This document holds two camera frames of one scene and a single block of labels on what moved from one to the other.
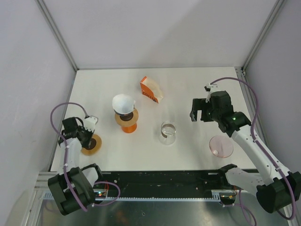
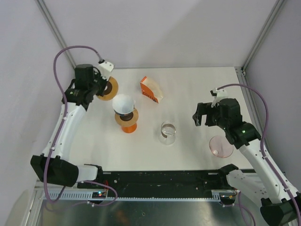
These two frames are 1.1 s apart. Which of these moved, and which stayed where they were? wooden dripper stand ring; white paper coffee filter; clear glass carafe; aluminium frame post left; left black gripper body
Moved: left black gripper body
Stayed: aluminium frame post left; white paper coffee filter; wooden dripper stand ring; clear glass carafe
